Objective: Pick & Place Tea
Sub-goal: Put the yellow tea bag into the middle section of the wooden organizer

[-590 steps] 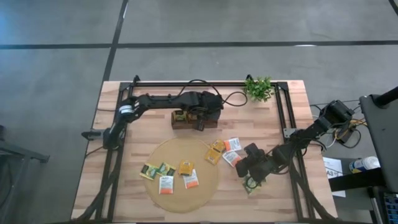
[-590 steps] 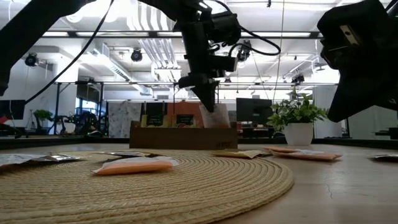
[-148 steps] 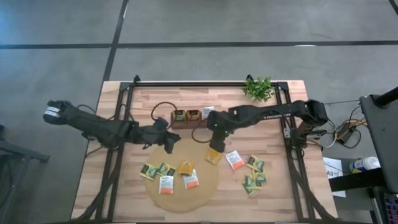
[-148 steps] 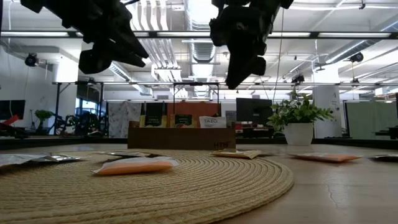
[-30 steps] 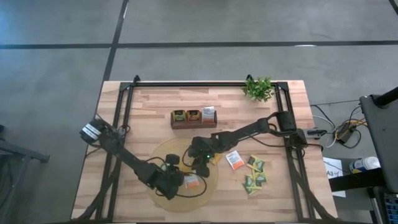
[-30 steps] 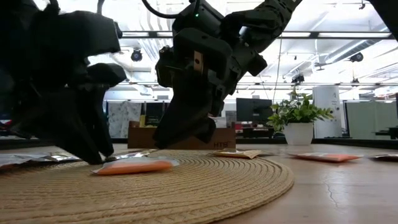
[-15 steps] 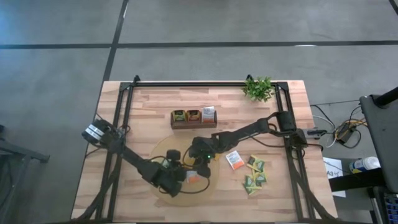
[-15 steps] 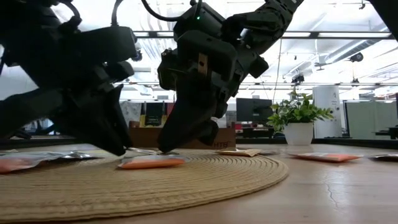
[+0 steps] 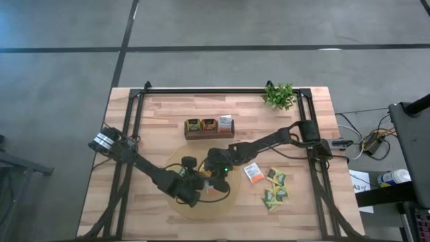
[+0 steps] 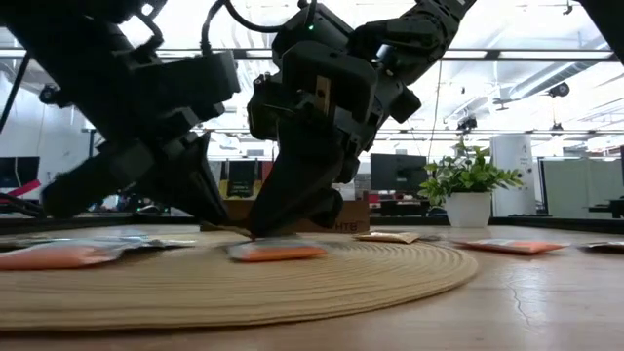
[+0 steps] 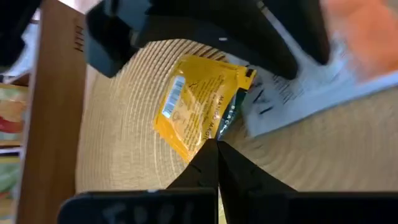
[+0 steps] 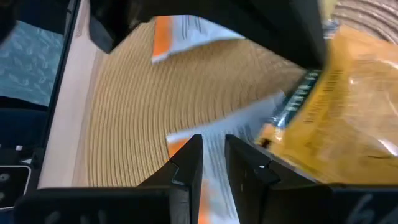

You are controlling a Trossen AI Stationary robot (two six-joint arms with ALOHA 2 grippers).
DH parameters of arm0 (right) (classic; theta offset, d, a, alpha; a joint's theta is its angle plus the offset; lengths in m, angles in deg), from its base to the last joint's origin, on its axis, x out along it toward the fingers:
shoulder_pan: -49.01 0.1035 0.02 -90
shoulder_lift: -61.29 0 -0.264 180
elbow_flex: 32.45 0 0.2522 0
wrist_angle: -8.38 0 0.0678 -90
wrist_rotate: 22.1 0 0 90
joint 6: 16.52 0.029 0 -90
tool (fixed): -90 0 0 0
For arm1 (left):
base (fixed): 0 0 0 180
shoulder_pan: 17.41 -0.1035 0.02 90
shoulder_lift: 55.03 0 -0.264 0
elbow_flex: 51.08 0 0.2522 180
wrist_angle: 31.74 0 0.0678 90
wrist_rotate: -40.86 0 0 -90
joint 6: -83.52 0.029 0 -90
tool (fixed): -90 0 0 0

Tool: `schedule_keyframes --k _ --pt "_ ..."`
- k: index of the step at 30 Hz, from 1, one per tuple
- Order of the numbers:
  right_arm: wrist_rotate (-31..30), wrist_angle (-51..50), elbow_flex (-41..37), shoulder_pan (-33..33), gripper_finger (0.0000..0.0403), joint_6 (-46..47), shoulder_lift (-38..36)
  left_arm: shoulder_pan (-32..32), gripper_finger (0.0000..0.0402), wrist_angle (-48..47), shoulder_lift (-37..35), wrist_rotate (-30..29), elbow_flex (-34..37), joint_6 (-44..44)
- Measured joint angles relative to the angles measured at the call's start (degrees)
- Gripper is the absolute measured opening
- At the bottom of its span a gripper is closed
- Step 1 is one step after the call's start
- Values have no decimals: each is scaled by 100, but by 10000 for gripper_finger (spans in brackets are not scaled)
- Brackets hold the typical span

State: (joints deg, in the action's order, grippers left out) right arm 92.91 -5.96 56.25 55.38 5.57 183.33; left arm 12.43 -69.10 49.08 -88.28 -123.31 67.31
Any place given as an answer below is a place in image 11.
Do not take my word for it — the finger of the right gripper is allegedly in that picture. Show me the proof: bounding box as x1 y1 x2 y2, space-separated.
133 0 299 78
264 0 330 65

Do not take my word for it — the white orange tea packet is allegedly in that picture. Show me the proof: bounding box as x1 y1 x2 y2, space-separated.
241 0 398 138

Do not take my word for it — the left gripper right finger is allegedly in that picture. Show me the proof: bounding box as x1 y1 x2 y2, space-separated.
219 141 398 224

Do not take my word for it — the yellow tea packet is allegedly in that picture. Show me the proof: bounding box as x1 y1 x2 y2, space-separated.
153 54 257 164

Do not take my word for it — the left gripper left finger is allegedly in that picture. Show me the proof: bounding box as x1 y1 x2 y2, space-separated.
58 139 219 224

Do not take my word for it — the round woven straw placemat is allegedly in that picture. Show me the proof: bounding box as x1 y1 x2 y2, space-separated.
74 39 398 224

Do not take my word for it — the black tea packet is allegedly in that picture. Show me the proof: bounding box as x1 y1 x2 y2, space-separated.
217 88 249 141

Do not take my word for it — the dark wooden tea box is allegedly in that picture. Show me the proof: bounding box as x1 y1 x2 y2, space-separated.
0 0 88 224

